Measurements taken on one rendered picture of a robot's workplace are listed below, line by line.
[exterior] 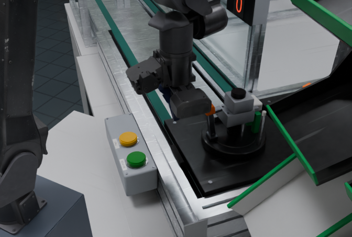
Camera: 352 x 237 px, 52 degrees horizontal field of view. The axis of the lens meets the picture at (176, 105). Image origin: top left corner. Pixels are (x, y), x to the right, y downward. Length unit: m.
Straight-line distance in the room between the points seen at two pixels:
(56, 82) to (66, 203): 2.49
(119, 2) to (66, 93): 1.31
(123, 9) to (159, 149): 1.00
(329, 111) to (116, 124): 0.52
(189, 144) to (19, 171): 0.40
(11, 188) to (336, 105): 0.42
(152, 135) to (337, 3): 0.54
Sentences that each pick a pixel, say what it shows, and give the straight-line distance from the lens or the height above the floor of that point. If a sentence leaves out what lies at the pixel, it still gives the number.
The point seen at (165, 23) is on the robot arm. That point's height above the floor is 1.27.
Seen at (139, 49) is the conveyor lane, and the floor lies 0.92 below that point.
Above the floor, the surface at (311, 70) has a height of 0.86.
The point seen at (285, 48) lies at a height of 0.86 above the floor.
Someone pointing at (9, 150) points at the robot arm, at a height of 1.19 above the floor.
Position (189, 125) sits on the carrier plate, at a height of 0.97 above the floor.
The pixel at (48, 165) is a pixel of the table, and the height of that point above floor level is 0.86.
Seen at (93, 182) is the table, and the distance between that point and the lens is 0.88.
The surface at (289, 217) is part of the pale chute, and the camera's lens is 0.59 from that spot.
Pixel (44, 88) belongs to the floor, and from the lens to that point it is 2.99.
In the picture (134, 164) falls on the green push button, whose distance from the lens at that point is 0.75.
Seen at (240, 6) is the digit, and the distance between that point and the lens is 0.88.
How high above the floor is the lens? 1.49
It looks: 35 degrees down
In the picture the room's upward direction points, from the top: straight up
